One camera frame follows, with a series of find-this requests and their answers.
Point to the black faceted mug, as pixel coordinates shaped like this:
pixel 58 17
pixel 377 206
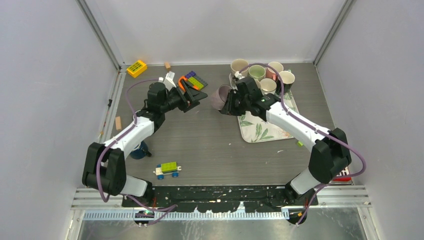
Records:
pixel 288 78

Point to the floral leaf tray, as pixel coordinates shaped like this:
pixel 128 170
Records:
pixel 255 130

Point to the toy brick car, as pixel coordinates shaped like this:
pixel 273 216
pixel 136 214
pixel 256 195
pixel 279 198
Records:
pixel 167 169

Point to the long wooden block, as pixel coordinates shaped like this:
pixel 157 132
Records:
pixel 118 123

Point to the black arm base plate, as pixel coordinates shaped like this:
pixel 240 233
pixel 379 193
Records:
pixel 220 198

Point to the white mug black handle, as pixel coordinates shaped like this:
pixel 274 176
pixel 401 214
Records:
pixel 268 86

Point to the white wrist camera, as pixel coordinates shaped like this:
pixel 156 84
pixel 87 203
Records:
pixel 238 76
pixel 168 80

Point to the beige seahorse mug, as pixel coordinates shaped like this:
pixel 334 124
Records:
pixel 258 83

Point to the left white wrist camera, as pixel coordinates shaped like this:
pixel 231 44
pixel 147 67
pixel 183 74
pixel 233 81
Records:
pixel 168 80

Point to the dark blue mug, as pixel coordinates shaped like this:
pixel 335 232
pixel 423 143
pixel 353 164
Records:
pixel 140 151

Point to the red window toy brick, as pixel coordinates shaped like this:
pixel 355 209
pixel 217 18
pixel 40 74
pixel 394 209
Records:
pixel 343 176

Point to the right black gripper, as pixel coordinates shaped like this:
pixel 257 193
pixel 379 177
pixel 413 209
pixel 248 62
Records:
pixel 229 108

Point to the beige floral mug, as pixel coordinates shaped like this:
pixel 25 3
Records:
pixel 239 65

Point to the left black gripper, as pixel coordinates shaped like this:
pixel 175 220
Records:
pixel 190 98

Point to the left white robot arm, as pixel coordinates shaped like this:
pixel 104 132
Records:
pixel 105 163

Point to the orange and purple brick pile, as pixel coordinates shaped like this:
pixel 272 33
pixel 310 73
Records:
pixel 191 80

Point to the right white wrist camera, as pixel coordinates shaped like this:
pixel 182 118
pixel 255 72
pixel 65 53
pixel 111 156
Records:
pixel 238 76

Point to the light green mug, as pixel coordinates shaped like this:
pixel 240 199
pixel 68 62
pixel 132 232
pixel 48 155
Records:
pixel 257 72

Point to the pink mug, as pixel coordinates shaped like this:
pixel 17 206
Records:
pixel 272 69

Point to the yellow toy brick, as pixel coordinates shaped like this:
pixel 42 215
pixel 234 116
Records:
pixel 137 68

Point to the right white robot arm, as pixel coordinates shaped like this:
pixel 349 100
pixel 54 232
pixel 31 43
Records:
pixel 329 154

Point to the mauve mug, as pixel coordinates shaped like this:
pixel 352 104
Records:
pixel 219 97

